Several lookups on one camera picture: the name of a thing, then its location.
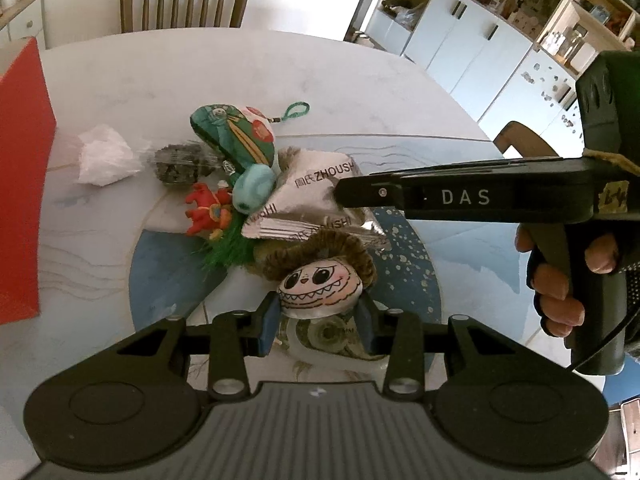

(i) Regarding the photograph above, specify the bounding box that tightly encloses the silver foil packet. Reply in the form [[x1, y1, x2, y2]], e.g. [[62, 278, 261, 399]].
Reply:
[[267, 146, 362, 218], [241, 199, 391, 253]]

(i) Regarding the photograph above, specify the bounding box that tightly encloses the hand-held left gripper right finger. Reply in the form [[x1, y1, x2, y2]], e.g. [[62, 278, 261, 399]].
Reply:
[[356, 293, 531, 397]]

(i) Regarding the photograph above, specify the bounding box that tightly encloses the teal round plush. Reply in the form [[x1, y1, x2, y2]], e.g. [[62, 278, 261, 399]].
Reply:
[[231, 163, 277, 214]]

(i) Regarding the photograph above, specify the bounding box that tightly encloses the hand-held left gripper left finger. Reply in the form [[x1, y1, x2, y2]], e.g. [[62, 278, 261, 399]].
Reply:
[[102, 295, 281, 402]]

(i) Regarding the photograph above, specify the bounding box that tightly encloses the white and wood wall cabinet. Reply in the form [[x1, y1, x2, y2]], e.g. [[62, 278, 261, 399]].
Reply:
[[350, 0, 640, 161]]

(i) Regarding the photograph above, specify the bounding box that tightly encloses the red and white cardboard box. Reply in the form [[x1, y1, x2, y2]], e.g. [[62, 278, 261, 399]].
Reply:
[[0, 36, 57, 326]]

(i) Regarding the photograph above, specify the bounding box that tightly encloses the brown wooden slatted chair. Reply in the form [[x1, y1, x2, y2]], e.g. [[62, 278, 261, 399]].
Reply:
[[120, 0, 255, 35]]

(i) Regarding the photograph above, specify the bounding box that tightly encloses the clear packet of dark bits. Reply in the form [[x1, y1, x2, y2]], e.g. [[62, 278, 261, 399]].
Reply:
[[150, 142, 223, 187]]

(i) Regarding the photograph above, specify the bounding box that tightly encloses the white sideboard with wooden top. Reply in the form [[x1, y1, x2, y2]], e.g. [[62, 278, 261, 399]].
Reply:
[[0, 0, 48, 52]]

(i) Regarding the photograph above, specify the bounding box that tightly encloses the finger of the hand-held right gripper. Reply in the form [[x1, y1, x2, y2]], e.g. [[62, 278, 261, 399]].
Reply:
[[333, 169, 423, 212]]

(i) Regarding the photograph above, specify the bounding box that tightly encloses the red toy figure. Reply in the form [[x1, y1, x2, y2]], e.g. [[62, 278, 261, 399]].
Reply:
[[184, 181, 234, 242]]

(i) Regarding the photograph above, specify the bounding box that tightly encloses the round tin with green pattern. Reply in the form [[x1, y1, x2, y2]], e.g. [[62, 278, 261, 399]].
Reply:
[[277, 310, 393, 378]]

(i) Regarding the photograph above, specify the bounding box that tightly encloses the green fuzzy tuft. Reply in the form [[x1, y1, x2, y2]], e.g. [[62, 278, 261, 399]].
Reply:
[[192, 220, 257, 276]]

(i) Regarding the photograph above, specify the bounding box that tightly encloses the white plastic bag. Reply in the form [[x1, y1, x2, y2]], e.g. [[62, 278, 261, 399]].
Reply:
[[75, 124, 151, 188]]

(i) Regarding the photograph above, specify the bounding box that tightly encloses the brown-haired grinning face doll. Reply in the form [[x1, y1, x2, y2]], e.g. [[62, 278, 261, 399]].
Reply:
[[262, 232, 377, 320]]

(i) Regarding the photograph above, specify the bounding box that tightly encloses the person's right hand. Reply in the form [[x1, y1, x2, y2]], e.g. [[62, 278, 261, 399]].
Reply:
[[515, 222, 640, 339]]

